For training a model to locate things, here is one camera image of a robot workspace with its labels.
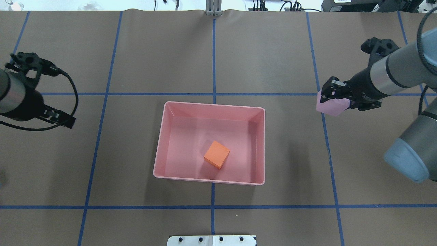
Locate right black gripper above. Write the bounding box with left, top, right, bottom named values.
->
left=320, top=70, right=383, bottom=111

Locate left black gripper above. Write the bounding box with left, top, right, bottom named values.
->
left=20, top=87, right=76, bottom=129

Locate pink block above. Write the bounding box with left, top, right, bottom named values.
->
left=316, top=91, right=349, bottom=117

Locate orange block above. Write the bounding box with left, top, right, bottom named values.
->
left=203, top=141, right=230, bottom=170

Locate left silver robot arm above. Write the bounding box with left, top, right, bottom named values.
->
left=1, top=69, right=79, bottom=132

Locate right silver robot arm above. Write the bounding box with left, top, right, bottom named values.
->
left=317, top=29, right=436, bottom=183

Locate pink plastic bin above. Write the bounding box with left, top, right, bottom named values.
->
left=153, top=101, right=266, bottom=186

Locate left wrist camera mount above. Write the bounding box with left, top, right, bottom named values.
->
left=5, top=52, right=64, bottom=89

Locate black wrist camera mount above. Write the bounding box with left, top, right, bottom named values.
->
left=360, top=37, right=400, bottom=57

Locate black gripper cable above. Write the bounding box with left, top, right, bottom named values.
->
left=417, top=7, right=437, bottom=115

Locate aluminium frame post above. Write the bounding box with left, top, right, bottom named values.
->
left=206, top=0, right=223, bottom=17

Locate white camera pillar base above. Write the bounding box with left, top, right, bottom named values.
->
left=167, top=235, right=257, bottom=246

